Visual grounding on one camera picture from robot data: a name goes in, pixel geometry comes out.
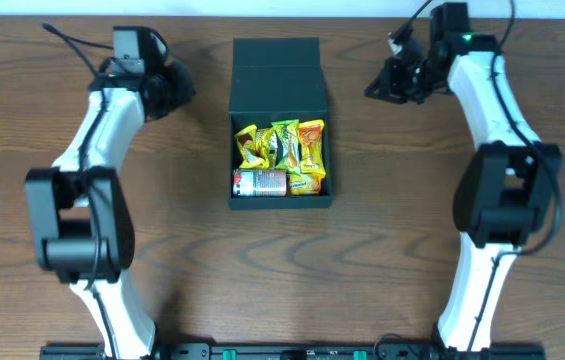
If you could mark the green snack packet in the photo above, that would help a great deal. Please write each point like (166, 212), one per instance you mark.
(287, 134)

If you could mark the red Pringles can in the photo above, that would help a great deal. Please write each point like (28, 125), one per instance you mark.
(259, 183)

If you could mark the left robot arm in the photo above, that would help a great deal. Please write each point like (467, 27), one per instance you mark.
(80, 223)

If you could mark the orange yellow Julie's snack packet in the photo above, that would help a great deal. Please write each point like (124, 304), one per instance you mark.
(310, 138)

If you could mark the orange Le-mond biscuit packet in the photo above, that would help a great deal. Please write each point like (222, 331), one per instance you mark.
(304, 184)

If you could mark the yellow snack packet with chocolate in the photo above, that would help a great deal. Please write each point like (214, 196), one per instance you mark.
(247, 146)

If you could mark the dark green gift box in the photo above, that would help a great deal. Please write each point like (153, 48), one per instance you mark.
(278, 79)

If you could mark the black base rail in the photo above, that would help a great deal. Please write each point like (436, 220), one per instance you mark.
(292, 352)

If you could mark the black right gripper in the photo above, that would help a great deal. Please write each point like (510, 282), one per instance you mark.
(394, 86)

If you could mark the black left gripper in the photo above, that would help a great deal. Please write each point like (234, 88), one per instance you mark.
(179, 84)

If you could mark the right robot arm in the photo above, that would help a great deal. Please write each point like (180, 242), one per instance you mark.
(508, 203)

